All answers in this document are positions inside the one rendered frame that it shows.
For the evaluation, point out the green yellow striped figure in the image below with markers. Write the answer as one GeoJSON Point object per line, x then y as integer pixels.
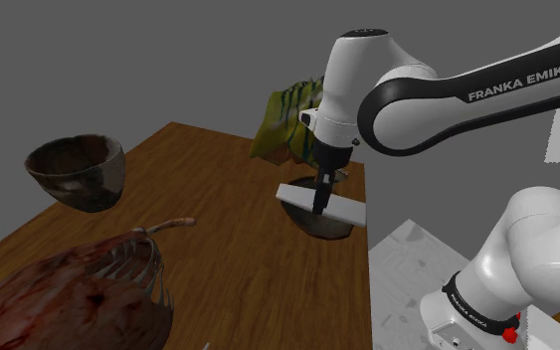
{"type": "Point", "coordinates": [284, 126]}

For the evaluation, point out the brown shallow bowl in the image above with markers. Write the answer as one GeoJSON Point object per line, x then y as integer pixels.
{"type": "Point", "coordinates": [318, 226]}

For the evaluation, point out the white bar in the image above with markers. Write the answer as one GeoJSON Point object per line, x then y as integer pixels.
{"type": "Point", "coordinates": [299, 196]}

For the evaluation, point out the red anglerfish figure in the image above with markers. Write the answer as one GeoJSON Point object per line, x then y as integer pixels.
{"type": "Point", "coordinates": [56, 300]}

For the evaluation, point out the dark brown deep bowl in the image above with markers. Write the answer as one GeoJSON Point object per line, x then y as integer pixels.
{"type": "Point", "coordinates": [78, 177]}

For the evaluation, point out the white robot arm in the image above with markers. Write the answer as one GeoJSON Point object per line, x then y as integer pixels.
{"type": "Point", "coordinates": [454, 121]}

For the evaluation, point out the grey patterned robot stand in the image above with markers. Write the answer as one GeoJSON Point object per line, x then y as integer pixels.
{"type": "Point", "coordinates": [405, 281]}

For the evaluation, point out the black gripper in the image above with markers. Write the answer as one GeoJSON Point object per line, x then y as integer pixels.
{"type": "Point", "coordinates": [332, 154]}

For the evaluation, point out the wooden table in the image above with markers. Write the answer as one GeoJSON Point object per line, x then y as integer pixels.
{"type": "Point", "coordinates": [240, 271]}

